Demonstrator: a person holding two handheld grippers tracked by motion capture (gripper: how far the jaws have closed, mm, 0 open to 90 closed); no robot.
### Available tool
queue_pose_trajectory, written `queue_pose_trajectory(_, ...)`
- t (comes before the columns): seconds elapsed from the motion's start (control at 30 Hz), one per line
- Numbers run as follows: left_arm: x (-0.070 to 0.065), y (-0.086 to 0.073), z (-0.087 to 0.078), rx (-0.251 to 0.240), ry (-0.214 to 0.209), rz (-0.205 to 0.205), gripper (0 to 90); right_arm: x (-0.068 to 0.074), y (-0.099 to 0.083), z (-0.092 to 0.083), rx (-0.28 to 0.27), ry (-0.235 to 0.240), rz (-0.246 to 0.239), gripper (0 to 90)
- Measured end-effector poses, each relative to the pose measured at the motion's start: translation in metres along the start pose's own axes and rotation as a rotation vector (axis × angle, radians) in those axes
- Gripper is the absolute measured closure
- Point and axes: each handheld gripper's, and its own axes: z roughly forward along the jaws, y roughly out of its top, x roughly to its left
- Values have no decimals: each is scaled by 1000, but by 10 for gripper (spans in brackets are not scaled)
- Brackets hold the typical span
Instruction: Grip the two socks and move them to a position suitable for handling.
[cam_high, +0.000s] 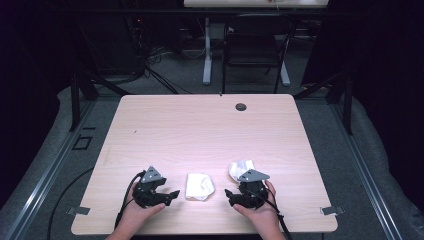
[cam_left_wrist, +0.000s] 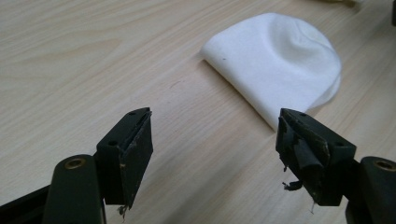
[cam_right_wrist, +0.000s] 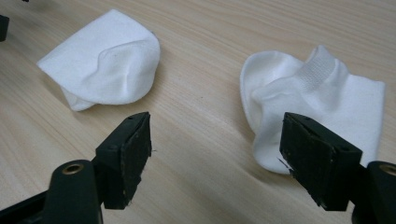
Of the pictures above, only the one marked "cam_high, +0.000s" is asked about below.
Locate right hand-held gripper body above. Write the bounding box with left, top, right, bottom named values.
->
left=233, top=168, right=271, bottom=211

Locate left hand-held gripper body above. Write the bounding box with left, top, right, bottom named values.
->
left=132, top=165, right=168, bottom=210

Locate white cloth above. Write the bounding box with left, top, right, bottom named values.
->
left=227, top=159, right=256, bottom=183
left=184, top=172, right=216, bottom=202

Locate person's left hand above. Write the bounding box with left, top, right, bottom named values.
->
left=123, top=181, right=167, bottom=232

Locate person's right hand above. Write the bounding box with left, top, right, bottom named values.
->
left=232, top=179, right=280, bottom=234

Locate white desk with legs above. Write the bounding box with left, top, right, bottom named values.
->
left=183, top=0, right=330, bottom=86

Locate black folding chair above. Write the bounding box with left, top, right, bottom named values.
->
left=220, top=13, right=298, bottom=95

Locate dark equipment cabinet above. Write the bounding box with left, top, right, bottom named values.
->
left=78, top=13, right=145, bottom=76

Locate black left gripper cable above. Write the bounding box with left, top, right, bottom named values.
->
left=113, top=170, right=148, bottom=230

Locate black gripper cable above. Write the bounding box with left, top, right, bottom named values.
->
left=113, top=170, right=148, bottom=230
left=245, top=188, right=294, bottom=240

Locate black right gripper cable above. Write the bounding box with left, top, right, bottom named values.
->
left=245, top=188, right=294, bottom=240

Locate black floor cable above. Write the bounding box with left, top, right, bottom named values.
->
left=46, top=166, right=95, bottom=240

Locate aluminium floor rail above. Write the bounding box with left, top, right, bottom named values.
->
left=3, top=99, right=96, bottom=240
left=329, top=101, right=406, bottom=240

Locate bundle of floor cables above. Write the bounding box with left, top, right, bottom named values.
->
left=141, top=44, right=194, bottom=95

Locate black metal frame stand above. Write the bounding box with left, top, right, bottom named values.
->
left=68, top=65, right=132, bottom=133
left=293, top=71, right=355, bottom=136

